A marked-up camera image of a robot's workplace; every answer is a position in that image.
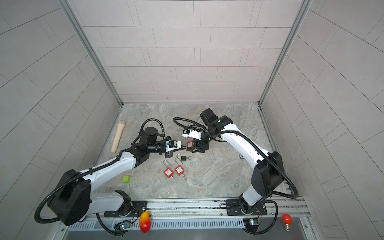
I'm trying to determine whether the small black padlock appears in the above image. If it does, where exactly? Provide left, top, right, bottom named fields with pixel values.
left=177, top=154, right=191, bottom=162

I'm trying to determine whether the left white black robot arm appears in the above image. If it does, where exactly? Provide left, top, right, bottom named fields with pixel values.
left=34, top=119, right=186, bottom=226

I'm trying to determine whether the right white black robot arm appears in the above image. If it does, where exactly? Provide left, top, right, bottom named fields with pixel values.
left=173, top=109, right=299, bottom=235

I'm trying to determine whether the green cube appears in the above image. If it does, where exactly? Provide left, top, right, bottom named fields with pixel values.
left=122, top=176, right=131, bottom=184

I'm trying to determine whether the beige toy microphone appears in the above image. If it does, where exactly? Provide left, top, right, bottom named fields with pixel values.
left=111, top=121, right=125, bottom=153

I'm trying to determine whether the yellow red mango toy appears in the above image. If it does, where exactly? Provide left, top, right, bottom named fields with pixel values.
left=139, top=212, right=152, bottom=233

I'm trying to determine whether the left circuit board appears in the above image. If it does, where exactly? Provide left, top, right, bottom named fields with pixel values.
left=114, top=221, right=132, bottom=234

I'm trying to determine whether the circuit board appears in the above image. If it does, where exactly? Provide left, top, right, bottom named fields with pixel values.
left=114, top=221, right=132, bottom=234
left=243, top=218, right=260, bottom=235

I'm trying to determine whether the right circuit board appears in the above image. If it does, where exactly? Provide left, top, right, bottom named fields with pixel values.
left=243, top=218, right=260, bottom=235

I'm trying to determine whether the red light bulb toy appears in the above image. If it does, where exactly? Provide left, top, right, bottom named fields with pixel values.
left=282, top=214, right=293, bottom=231

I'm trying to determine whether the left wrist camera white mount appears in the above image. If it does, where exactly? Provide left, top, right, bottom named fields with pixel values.
left=166, top=140, right=182, bottom=152

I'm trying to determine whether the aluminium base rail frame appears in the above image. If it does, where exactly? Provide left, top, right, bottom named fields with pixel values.
left=54, top=197, right=320, bottom=240

